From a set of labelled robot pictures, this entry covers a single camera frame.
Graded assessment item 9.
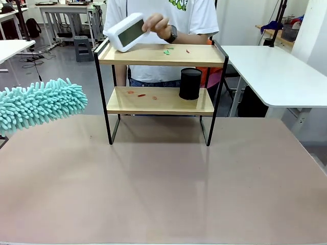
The person's left hand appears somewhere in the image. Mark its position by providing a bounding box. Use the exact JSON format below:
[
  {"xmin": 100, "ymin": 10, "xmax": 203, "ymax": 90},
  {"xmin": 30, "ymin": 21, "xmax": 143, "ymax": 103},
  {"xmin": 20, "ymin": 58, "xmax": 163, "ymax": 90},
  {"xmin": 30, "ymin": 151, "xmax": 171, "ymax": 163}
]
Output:
[{"xmin": 142, "ymin": 13, "xmax": 172, "ymax": 40}]

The white digital clock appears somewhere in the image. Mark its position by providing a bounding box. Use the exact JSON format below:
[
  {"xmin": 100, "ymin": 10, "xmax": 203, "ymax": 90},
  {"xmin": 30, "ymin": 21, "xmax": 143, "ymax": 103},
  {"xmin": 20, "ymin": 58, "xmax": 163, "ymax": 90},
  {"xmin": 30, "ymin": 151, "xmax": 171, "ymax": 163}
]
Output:
[{"xmin": 103, "ymin": 12, "xmax": 145, "ymax": 53}]

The black frame wooden two-tier shelf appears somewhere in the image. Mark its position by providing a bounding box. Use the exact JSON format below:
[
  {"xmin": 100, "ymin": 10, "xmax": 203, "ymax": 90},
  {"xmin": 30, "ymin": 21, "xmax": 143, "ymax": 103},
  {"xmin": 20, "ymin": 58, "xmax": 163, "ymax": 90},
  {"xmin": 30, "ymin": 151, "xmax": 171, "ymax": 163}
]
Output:
[{"xmin": 94, "ymin": 39, "xmax": 229, "ymax": 148}]

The teal chenille duster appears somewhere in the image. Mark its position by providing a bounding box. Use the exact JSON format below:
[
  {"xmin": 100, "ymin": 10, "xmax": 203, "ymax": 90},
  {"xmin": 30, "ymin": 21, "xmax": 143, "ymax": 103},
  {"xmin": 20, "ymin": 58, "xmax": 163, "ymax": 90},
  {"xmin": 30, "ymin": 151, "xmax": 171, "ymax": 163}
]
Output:
[{"xmin": 0, "ymin": 78, "xmax": 89, "ymax": 137}]

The person's left forearm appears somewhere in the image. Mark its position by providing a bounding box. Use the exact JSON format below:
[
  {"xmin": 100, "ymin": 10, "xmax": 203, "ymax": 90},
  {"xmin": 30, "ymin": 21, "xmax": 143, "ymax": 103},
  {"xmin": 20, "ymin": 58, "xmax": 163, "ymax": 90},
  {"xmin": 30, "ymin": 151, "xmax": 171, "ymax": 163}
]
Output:
[{"xmin": 175, "ymin": 29, "xmax": 209, "ymax": 46}]

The black smartwatch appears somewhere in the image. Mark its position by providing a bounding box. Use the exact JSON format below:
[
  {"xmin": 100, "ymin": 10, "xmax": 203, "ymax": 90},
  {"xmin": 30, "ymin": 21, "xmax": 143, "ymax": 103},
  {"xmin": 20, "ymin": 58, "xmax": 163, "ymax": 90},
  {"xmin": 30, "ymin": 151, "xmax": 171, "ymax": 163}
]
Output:
[{"xmin": 165, "ymin": 24, "xmax": 178, "ymax": 44}]

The person in white t-shirt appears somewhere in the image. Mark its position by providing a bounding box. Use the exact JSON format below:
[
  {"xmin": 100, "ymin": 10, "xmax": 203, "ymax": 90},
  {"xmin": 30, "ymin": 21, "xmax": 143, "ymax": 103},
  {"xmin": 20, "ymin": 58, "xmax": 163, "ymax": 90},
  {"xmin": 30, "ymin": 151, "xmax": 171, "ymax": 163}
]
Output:
[{"xmin": 103, "ymin": 0, "xmax": 220, "ymax": 88}]

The orange and pink chair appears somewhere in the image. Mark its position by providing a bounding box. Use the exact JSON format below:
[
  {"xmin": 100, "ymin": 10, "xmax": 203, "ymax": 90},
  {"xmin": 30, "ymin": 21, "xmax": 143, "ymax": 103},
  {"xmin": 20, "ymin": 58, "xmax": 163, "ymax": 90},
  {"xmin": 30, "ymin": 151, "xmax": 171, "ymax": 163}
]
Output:
[{"xmin": 196, "ymin": 39, "xmax": 223, "ymax": 90}]

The grey plastic step stool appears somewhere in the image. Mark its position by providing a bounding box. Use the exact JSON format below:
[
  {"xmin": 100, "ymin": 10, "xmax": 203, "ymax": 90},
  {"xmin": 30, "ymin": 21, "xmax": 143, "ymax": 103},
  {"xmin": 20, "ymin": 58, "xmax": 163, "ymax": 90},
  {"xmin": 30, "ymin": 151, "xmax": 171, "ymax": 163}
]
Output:
[{"xmin": 74, "ymin": 35, "xmax": 95, "ymax": 63}]

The wooden desk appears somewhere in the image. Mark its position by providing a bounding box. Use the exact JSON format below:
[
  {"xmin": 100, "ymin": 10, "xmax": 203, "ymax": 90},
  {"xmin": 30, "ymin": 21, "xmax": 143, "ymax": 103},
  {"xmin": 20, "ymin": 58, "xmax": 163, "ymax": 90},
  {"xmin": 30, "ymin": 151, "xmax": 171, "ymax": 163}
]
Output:
[{"xmin": 255, "ymin": 24, "xmax": 294, "ymax": 48}]

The blue cloth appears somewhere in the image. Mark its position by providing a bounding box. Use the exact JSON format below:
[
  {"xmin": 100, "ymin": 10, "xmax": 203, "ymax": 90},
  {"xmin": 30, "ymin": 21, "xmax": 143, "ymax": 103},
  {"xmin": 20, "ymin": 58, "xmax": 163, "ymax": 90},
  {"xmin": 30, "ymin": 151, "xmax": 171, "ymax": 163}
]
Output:
[{"xmin": 260, "ymin": 20, "xmax": 284, "ymax": 34}]

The black stand pole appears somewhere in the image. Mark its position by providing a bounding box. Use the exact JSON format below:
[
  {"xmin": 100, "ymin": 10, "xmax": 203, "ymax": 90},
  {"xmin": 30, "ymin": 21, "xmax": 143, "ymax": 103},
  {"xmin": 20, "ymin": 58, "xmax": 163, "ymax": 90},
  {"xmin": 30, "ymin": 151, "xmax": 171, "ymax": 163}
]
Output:
[{"xmin": 269, "ymin": 0, "xmax": 288, "ymax": 48}]

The large white rounded table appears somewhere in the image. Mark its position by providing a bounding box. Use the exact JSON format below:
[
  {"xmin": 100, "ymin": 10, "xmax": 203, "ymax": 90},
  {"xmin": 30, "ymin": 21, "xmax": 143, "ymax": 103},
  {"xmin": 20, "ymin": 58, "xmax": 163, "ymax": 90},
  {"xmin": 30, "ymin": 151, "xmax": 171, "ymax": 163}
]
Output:
[{"xmin": 220, "ymin": 45, "xmax": 327, "ymax": 118}]

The black backpack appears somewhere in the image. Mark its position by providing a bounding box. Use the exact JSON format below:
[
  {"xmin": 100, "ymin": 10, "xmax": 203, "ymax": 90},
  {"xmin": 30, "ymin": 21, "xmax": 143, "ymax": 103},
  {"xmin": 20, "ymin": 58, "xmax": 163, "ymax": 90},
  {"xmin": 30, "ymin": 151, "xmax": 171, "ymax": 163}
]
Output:
[{"xmin": 25, "ymin": 18, "xmax": 42, "ymax": 38}]

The dark mesh basket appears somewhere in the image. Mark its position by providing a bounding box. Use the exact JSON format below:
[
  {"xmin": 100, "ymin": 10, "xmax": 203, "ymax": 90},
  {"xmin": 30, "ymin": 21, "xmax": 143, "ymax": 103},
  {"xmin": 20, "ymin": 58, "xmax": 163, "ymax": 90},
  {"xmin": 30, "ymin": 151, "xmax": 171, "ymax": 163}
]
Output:
[{"xmin": 281, "ymin": 24, "xmax": 298, "ymax": 42}]

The black tripod pole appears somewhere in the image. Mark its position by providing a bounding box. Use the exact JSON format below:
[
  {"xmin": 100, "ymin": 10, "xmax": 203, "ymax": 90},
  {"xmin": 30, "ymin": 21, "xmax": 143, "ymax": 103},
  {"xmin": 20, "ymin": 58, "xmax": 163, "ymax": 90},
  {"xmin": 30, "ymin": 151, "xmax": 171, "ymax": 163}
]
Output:
[{"xmin": 16, "ymin": 0, "xmax": 33, "ymax": 43}]

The small white table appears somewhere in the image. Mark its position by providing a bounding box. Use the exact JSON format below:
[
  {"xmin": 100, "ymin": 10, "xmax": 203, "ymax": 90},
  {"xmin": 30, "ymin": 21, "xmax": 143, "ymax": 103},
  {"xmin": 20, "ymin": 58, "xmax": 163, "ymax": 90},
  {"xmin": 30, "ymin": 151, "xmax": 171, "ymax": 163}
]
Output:
[{"xmin": 0, "ymin": 39, "xmax": 36, "ymax": 86}]

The grey frame workbench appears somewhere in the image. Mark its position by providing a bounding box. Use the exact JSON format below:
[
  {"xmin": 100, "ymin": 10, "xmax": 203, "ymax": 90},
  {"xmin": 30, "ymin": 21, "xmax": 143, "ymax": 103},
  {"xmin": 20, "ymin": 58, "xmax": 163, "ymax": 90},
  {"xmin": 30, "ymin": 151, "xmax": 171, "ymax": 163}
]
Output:
[{"xmin": 35, "ymin": 1, "xmax": 104, "ymax": 49}]

